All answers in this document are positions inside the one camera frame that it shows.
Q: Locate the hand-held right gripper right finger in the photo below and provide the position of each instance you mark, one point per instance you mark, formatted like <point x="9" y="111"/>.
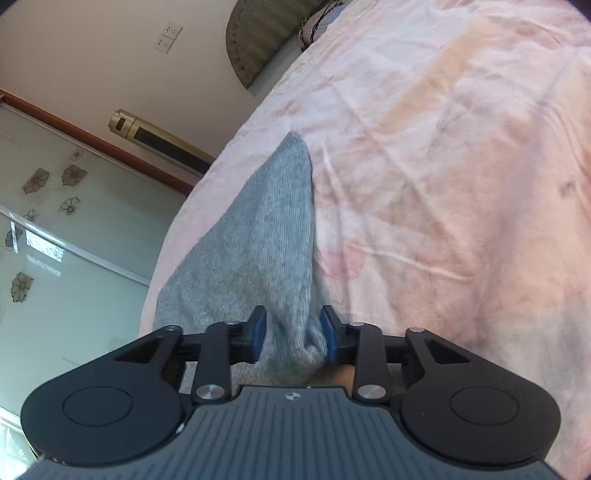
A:
<point x="328" y="337"/>

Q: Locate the pink bed sheet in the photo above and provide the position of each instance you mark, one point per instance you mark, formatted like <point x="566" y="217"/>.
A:
<point x="438" y="184"/>

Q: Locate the frosted glass sliding door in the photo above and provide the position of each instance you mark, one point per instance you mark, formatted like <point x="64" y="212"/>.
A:
<point x="69" y="277"/>

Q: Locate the white wall socket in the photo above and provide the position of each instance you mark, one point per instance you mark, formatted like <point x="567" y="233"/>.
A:
<point x="163" y="44"/>
<point x="173" y="29"/>

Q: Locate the grey sweater with navy sleeves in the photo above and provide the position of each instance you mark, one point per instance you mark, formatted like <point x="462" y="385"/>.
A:
<point x="263" y="249"/>

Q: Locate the brown wooden door frame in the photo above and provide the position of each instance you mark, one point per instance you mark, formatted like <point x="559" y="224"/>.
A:
<point x="92" y="141"/>

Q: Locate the olive padded headboard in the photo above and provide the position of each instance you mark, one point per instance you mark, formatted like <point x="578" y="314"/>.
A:
<point x="258" y="37"/>

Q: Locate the gold tower air conditioner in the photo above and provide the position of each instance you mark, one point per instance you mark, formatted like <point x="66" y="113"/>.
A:
<point x="157" y="138"/>

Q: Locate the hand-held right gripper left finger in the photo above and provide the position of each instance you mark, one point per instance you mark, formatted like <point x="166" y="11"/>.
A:
<point x="257" y="337"/>

